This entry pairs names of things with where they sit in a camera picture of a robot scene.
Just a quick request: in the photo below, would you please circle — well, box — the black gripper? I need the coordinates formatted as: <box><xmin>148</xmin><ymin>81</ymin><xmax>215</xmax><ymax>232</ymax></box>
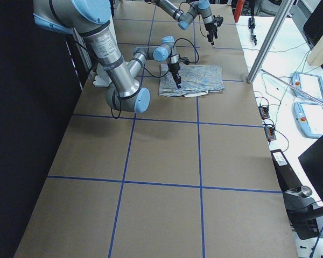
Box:
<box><xmin>205</xmin><ymin>21</ymin><xmax>218</xmax><ymax>45</ymax></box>
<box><xmin>169</xmin><ymin>62</ymin><xmax>181</xmax><ymax>88</ymax></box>

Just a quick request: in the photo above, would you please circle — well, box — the navy white striped polo shirt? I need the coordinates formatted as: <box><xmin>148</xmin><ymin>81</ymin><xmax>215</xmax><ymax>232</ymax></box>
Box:
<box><xmin>158</xmin><ymin>64</ymin><xmax>226</xmax><ymax>97</ymax></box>

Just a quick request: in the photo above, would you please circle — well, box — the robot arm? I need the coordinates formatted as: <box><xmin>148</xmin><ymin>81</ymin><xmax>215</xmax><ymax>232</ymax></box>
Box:
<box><xmin>145</xmin><ymin>0</ymin><xmax>223</xmax><ymax>46</ymax></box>
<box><xmin>33</xmin><ymin>0</ymin><xmax>181</xmax><ymax>113</ymax></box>

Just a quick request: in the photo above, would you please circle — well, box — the red cylinder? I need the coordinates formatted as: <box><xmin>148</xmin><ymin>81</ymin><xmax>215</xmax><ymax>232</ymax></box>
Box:
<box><xmin>234</xmin><ymin>0</ymin><xmax>245</xmax><ymax>23</ymax></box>

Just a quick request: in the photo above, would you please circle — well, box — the orange circuit board far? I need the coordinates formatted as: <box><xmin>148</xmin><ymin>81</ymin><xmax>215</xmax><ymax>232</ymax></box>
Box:
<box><xmin>258</xmin><ymin>105</ymin><xmax>270</xmax><ymax>120</ymax></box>

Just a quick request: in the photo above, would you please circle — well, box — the orange circuit board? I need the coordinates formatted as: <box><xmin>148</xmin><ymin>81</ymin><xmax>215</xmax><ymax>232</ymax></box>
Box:
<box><xmin>264</xmin><ymin>124</ymin><xmax>276</xmax><ymax>142</ymax></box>
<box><xmin>258</xmin><ymin>105</ymin><xmax>270</xmax><ymax>120</ymax></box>

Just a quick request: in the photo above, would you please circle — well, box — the orange circuit board near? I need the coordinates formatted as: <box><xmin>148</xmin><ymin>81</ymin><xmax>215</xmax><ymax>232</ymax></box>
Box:
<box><xmin>264</xmin><ymin>124</ymin><xmax>276</xmax><ymax>142</ymax></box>

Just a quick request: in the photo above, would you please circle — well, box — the far teach pendant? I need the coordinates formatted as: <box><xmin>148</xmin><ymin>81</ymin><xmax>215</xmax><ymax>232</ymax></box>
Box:
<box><xmin>291</xmin><ymin>71</ymin><xmax>323</xmax><ymax>102</ymax></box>

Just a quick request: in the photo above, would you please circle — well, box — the teach pendant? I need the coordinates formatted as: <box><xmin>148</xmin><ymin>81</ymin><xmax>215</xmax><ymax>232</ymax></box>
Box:
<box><xmin>291</xmin><ymin>71</ymin><xmax>323</xmax><ymax>102</ymax></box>
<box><xmin>292</xmin><ymin>102</ymin><xmax>323</xmax><ymax>139</ymax></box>

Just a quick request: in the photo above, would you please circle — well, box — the near teach pendant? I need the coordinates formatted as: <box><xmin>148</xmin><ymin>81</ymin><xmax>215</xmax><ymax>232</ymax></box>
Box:
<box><xmin>292</xmin><ymin>102</ymin><xmax>323</xmax><ymax>139</ymax></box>

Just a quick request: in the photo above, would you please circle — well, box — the black box with label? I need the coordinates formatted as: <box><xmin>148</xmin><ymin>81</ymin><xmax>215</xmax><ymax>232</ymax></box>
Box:
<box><xmin>270</xmin><ymin>149</ymin><xmax>302</xmax><ymax>192</ymax></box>

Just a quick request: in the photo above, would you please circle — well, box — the black monitor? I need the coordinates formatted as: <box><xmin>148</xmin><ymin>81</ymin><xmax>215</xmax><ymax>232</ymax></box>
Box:
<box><xmin>298</xmin><ymin>135</ymin><xmax>323</xmax><ymax>201</ymax></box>

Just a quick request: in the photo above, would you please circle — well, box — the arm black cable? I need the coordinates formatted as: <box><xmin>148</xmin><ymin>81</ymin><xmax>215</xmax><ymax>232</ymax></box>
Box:
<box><xmin>142</xmin><ymin>38</ymin><xmax>200</xmax><ymax>78</ymax></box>

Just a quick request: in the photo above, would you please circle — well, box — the aluminium frame post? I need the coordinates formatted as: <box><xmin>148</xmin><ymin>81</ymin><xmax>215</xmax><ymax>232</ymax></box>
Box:
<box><xmin>247</xmin><ymin>1</ymin><xmax>297</xmax><ymax>84</ymax></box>

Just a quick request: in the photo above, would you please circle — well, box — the camera mount stand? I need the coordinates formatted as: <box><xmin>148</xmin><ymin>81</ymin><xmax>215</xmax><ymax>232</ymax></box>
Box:
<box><xmin>283</xmin><ymin>185</ymin><xmax>323</xmax><ymax>240</ymax></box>

